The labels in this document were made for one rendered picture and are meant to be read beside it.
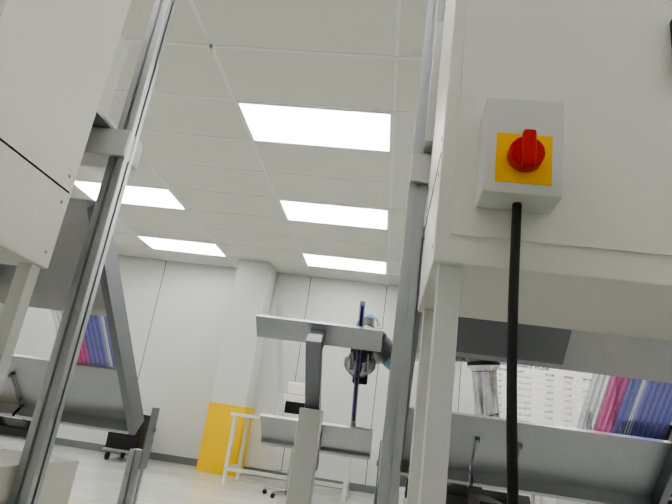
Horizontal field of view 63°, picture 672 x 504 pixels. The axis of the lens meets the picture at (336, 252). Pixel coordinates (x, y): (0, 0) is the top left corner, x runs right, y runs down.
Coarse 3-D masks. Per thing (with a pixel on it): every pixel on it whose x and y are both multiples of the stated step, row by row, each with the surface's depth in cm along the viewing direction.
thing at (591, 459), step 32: (480, 416) 143; (480, 448) 147; (544, 448) 144; (576, 448) 142; (608, 448) 141; (640, 448) 139; (544, 480) 148; (576, 480) 146; (608, 480) 145; (640, 480) 143
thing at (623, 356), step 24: (480, 336) 128; (504, 336) 127; (528, 336) 126; (552, 336) 125; (576, 336) 129; (600, 336) 128; (624, 336) 127; (504, 360) 134; (528, 360) 129; (552, 360) 128; (576, 360) 131; (600, 360) 130; (624, 360) 129; (648, 360) 128
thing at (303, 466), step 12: (300, 408) 146; (300, 420) 145; (312, 420) 145; (300, 432) 144; (312, 432) 144; (300, 444) 143; (312, 444) 143; (300, 456) 142; (312, 456) 142; (300, 468) 142; (312, 468) 141; (300, 480) 141; (312, 480) 142; (288, 492) 140; (300, 492) 140
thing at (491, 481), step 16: (448, 480) 148; (464, 480) 148; (480, 480) 148; (496, 480) 148; (528, 480) 149; (544, 496) 145; (560, 496) 144; (576, 496) 144; (592, 496) 145; (608, 496) 145; (624, 496) 145; (640, 496) 145
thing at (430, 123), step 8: (440, 24) 128; (440, 32) 128; (440, 40) 127; (440, 48) 126; (440, 56) 125; (432, 64) 126; (432, 72) 124; (432, 80) 124; (432, 88) 123; (432, 96) 122; (432, 104) 122; (432, 112) 121; (432, 120) 120; (432, 128) 120; (432, 136) 119; (424, 144) 122; (432, 144) 120; (376, 464) 153; (376, 480) 148; (376, 488) 148; (472, 496) 111; (480, 496) 112; (488, 496) 115
